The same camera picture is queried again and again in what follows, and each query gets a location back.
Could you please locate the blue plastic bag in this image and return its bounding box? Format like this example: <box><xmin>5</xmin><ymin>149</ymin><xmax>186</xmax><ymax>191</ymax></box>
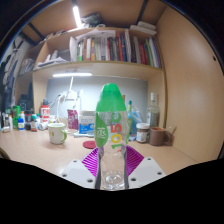
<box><xmin>131</xmin><ymin>105</ymin><xmax>148</xmax><ymax>135</ymax></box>

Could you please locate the clear glass bottle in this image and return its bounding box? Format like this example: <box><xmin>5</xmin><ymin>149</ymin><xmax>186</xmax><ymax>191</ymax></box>
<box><xmin>146</xmin><ymin>92</ymin><xmax>161</xmax><ymax>129</ymax></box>

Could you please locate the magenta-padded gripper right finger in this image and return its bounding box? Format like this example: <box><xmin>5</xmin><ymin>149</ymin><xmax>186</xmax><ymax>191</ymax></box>
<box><xmin>124</xmin><ymin>145</ymin><xmax>167</xmax><ymax>190</ymax></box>

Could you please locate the green canister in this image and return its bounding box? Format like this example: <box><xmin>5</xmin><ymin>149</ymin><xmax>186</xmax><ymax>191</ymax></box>
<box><xmin>12</xmin><ymin>105</ymin><xmax>22</xmax><ymax>129</ymax></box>

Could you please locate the brown jar white lid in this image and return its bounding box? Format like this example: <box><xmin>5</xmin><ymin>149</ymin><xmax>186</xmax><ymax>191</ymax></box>
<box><xmin>135</xmin><ymin>122</ymin><xmax>151</xmax><ymax>144</ymax></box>

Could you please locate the green glass bottle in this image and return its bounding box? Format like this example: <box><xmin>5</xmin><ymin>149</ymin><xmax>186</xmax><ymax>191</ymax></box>
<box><xmin>126</xmin><ymin>100</ymin><xmax>134</xmax><ymax>134</ymax></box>

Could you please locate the white mug green handle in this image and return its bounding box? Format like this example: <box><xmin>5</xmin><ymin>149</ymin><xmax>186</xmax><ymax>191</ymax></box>
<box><xmin>47</xmin><ymin>122</ymin><xmax>69</xmax><ymax>145</ymax></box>

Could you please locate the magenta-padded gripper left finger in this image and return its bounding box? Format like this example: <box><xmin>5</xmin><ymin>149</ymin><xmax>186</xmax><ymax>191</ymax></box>
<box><xmin>60</xmin><ymin>147</ymin><xmax>101</xmax><ymax>190</ymax></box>

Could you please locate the under-shelf light bar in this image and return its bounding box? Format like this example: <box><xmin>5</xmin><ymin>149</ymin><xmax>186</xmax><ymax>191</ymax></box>
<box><xmin>52</xmin><ymin>72</ymin><xmax>93</xmax><ymax>78</ymax></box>

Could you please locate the ceiling light tube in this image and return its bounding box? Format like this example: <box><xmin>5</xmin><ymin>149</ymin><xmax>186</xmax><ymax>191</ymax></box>
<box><xmin>72</xmin><ymin>4</ymin><xmax>84</xmax><ymax>29</ymax></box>

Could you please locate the blue and white carton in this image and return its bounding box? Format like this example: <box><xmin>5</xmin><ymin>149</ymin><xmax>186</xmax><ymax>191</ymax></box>
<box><xmin>78</xmin><ymin>110</ymin><xmax>97</xmax><ymax>135</ymax></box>

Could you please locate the brown mug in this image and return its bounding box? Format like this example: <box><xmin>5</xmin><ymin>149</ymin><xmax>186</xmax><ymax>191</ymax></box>
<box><xmin>148</xmin><ymin>126</ymin><xmax>173</xmax><ymax>147</ymax></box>

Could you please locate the flat round red coaster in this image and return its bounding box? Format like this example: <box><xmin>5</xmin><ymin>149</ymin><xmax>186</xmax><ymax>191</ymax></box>
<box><xmin>82</xmin><ymin>140</ymin><xmax>97</xmax><ymax>150</ymax></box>

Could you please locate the wooden shelf unit with books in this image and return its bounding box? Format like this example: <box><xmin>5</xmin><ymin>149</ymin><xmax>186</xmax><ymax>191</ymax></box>
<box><xmin>14</xmin><ymin>26</ymin><xmax>168</xmax><ymax>83</ymax></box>

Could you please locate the white cable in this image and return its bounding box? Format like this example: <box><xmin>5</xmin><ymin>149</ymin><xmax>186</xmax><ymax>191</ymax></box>
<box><xmin>54</xmin><ymin>76</ymin><xmax>82</xmax><ymax>125</ymax></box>

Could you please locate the clear drink bottle green cap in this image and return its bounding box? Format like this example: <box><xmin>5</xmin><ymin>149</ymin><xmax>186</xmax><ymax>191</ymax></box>
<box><xmin>94</xmin><ymin>83</ymin><xmax>130</xmax><ymax>191</ymax></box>

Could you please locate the small white bottle blue cap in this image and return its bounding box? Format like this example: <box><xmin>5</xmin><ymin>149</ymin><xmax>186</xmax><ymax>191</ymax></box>
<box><xmin>17</xmin><ymin>114</ymin><xmax>26</xmax><ymax>131</ymax></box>

